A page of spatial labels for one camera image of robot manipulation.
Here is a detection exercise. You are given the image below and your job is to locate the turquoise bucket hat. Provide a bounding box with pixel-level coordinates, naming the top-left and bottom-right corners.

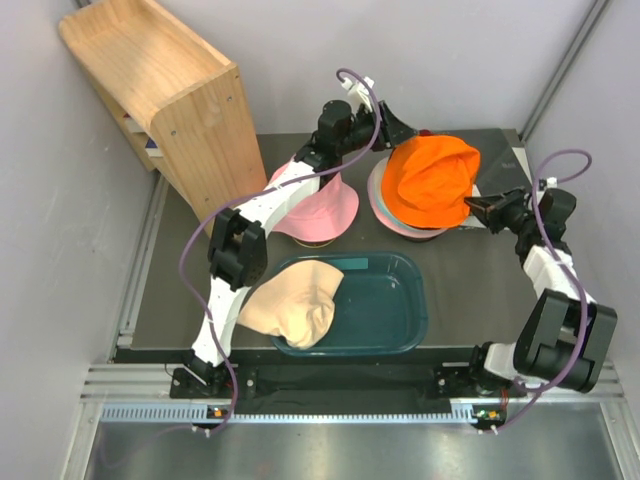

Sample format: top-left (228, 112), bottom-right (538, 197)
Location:
top-left (374, 196), bottom-right (400, 225)

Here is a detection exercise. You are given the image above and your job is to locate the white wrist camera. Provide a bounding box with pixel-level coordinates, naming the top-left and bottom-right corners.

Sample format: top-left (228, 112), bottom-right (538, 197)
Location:
top-left (537, 177), bottom-right (558, 194)
top-left (341, 76), bottom-right (375, 113)

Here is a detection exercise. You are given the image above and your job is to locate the peach bucket hat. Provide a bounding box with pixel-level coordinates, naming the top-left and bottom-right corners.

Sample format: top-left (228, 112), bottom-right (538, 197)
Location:
top-left (238, 260), bottom-right (344, 349)

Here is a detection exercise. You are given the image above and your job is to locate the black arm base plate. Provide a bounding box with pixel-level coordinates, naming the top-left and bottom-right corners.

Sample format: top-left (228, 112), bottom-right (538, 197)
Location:
top-left (171, 362), bottom-right (506, 402)

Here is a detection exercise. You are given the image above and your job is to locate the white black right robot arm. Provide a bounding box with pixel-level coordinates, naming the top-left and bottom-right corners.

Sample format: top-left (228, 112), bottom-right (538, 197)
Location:
top-left (465, 188), bottom-right (617, 396)

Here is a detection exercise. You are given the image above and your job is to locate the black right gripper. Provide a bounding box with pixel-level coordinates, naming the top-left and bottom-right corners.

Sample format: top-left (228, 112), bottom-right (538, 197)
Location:
top-left (463, 187), bottom-right (538, 236)

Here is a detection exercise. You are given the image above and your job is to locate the orange bucket hat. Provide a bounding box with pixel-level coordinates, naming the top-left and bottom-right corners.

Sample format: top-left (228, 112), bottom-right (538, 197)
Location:
top-left (380, 135), bottom-right (481, 229)

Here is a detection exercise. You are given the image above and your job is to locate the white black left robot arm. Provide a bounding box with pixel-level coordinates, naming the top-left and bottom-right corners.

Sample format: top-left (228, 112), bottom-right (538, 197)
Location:
top-left (188, 100), bottom-right (430, 397)

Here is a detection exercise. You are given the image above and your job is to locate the wooden shelf unit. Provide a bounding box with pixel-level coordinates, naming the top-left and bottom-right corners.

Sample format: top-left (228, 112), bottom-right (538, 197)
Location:
top-left (58, 1), bottom-right (267, 220)

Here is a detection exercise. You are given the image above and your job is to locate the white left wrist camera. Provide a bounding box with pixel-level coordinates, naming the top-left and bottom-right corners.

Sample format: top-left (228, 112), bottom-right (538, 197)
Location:
top-left (341, 76), bottom-right (375, 113)

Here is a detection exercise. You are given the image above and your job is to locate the light pink bucket hat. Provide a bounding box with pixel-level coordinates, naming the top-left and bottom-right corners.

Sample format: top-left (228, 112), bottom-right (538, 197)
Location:
top-left (367, 164), bottom-right (446, 240)

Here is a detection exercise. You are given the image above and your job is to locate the gold wire hat stand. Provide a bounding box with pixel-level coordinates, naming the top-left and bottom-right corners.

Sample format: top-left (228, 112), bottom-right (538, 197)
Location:
top-left (292, 238), bottom-right (335, 249)

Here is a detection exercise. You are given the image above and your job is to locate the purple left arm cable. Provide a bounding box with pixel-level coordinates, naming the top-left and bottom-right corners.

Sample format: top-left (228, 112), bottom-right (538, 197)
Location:
top-left (178, 68), bottom-right (385, 434)

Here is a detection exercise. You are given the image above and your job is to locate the aluminium frame rail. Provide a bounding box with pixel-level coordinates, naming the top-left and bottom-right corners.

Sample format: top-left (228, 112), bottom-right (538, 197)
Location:
top-left (62, 365), bottom-right (639, 479)

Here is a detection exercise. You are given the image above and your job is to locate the teal plastic basin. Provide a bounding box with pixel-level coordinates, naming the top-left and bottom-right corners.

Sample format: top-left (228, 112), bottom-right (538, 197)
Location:
top-left (272, 251), bottom-right (428, 357)

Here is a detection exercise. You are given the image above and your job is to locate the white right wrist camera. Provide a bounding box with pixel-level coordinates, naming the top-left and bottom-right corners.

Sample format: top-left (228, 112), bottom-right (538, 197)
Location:
top-left (537, 177), bottom-right (558, 194)

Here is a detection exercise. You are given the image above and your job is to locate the beige bucket hat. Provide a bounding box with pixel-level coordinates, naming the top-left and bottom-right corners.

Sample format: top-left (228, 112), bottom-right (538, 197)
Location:
top-left (367, 157), bottom-right (389, 203)

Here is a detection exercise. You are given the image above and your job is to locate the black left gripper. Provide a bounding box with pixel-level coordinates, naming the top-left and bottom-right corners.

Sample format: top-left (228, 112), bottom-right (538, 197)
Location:
top-left (336, 100), bottom-right (417, 156)

